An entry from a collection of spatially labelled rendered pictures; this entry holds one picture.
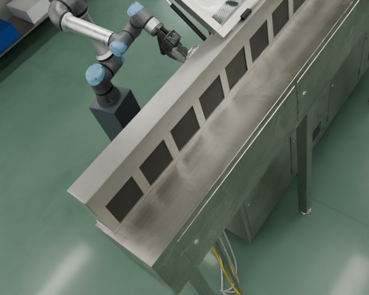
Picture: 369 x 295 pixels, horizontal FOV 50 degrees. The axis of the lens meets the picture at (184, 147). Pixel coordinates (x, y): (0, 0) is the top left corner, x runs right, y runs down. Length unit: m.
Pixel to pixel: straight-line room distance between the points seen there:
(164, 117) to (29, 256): 2.28
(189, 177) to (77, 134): 2.50
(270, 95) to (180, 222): 0.56
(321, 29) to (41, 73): 3.44
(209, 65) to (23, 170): 2.72
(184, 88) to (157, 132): 0.16
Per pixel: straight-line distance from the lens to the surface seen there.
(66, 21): 2.09
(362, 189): 2.89
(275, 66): 1.54
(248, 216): 2.31
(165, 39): 1.88
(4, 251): 3.42
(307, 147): 2.09
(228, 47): 1.34
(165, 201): 1.26
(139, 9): 1.93
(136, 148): 1.14
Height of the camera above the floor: 2.50
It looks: 52 degrees down
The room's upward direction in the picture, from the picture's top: 23 degrees counter-clockwise
